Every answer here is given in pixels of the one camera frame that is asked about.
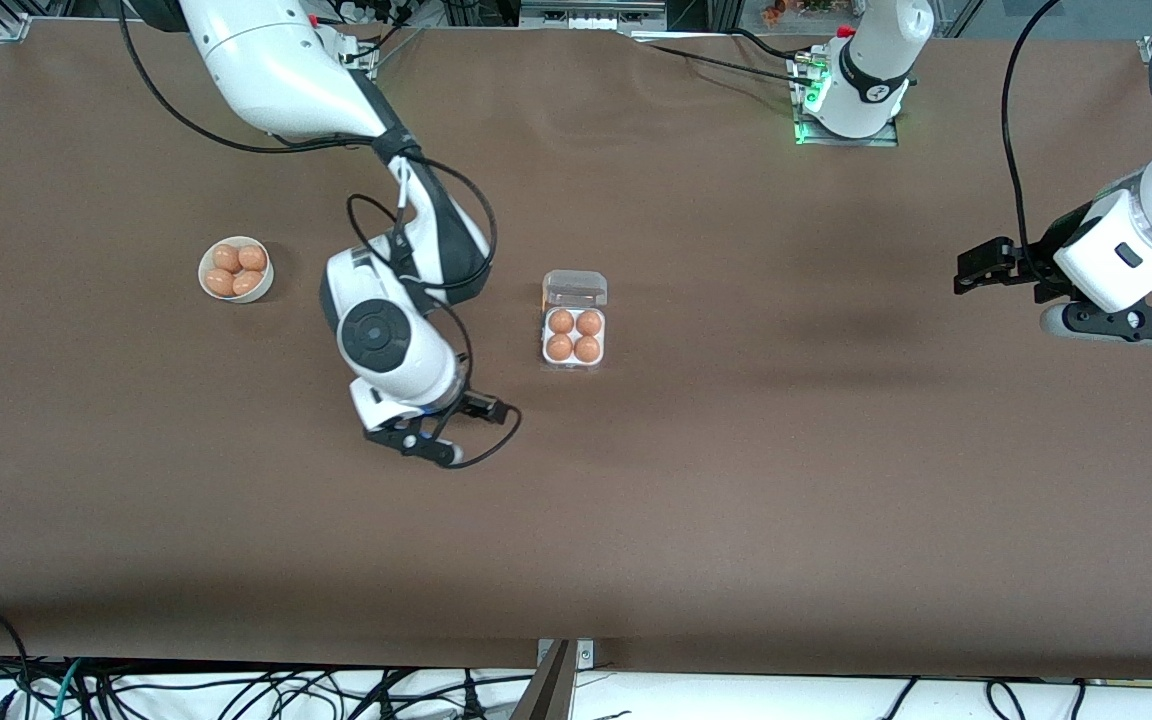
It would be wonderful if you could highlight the clear plastic egg box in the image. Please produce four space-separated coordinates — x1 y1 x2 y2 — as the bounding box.
540 269 609 373

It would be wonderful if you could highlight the white round bowl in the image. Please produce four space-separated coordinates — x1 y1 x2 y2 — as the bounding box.
198 236 275 304

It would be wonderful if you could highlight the grey power strip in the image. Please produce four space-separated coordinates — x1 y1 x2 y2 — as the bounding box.
519 0 669 31

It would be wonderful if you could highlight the black left camera bracket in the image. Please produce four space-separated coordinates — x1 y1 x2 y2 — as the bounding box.
1064 283 1152 343

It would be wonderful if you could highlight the black camera bracket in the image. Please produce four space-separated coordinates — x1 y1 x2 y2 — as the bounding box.
364 413 457 461
1064 283 1152 343

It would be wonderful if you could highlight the black right camera bracket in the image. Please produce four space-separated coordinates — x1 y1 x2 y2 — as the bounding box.
364 413 457 461

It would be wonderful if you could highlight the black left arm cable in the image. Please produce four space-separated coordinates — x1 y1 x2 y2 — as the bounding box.
1001 0 1072 291

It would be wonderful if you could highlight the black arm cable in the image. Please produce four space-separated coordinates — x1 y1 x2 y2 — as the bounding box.
1001 0 1072 291
119 0 524 471

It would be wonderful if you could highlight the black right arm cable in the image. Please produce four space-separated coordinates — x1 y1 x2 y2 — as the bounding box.
119 0 524 471

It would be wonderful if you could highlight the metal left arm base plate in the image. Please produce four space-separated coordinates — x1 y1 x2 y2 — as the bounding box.
794 45 901 148

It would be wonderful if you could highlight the small metal table bracket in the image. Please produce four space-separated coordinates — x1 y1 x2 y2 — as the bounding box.
536 638 595 669

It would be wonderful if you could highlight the dark brown post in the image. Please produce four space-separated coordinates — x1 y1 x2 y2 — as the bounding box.
511 640 577 720

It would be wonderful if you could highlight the teal cable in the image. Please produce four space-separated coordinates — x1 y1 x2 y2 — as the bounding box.
51 658 87 720

